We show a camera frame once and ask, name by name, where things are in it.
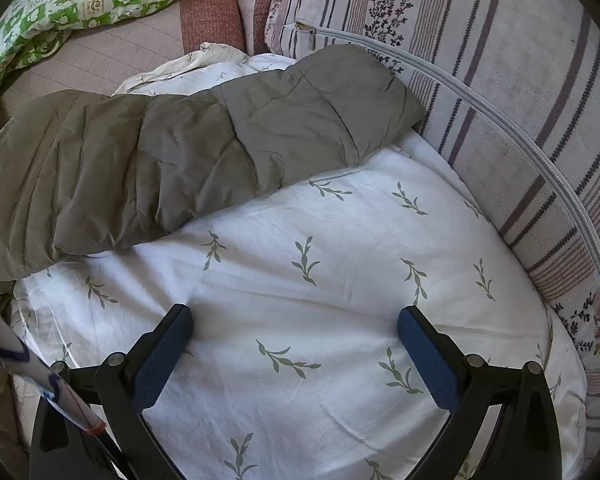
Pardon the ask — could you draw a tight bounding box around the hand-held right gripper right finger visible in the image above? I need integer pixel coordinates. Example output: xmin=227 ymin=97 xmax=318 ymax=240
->
xmin=397 ymin=305 xmax=563 ymax=480

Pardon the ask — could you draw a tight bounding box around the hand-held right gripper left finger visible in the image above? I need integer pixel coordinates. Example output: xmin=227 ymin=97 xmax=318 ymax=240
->
xmin=30 ymin=303 xmax=196 ymax=480

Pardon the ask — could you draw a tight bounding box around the olive puffer jacket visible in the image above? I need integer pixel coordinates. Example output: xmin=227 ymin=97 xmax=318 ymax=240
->
xmin=0 ymin=44 xmax=427 ymax=286

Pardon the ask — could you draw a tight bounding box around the white leaf-print blanket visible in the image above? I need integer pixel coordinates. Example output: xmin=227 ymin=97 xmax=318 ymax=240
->
xmin=0 ymin=42 xmax=588 ymax=480

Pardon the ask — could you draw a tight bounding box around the white printed tube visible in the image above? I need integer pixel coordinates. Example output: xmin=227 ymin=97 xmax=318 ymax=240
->
xmin=0 ymin=295 xmax=106 ymax=433

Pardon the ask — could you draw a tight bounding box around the striped floral zippered cushion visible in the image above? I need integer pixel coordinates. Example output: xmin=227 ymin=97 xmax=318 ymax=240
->
xmin=265 ymin=0 xmax=600 ymax=461

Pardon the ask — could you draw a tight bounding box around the pink sofa with red-brown trim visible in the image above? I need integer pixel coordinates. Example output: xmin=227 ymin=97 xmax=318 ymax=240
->
xmin=0 ymin=0 xmax=291 ymax=126

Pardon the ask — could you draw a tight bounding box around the green white checkered pillow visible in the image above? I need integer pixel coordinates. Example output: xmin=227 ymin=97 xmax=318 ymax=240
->
xmin=0 ymin=0 xmax=246 ymax=96

